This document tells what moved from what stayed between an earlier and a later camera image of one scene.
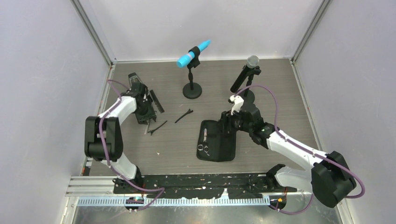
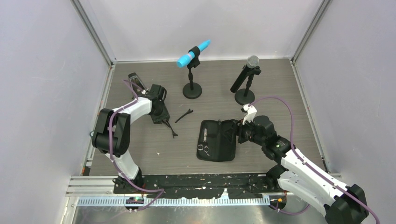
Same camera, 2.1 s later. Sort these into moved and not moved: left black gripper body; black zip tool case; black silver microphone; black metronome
Moved: left black gripper body
Not moved: black silver microphone; black metronome; black zip tool case
